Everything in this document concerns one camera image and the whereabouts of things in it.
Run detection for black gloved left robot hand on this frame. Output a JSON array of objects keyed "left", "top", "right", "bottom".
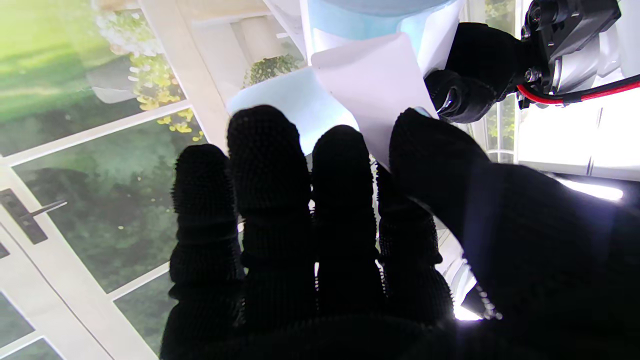
[{"left": 424, "top": 22, "right": 532, "bottom": 124}]

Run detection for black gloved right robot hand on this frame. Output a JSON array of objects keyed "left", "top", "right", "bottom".
[{"left": 160, "top": 106, "right": 640, "bottom": 360}]

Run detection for white peeled label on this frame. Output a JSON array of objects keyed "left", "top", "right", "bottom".
[{"left": 311, "top": 32, "right": 440, "bottom": 171}]

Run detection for light blue label roll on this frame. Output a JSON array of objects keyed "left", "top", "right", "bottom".
[{"left": 227, "top": 0, "right": 468, "bottom": 153}]

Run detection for garden window backdrop banner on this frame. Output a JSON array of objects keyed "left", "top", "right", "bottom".
[{"left": 0, "top": 0, "right": 523, "bottom": 360}]

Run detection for red left arm cable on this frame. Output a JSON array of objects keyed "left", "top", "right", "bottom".
[{"left": 516, "top": 74, "right": 640, "bottom": 106}]

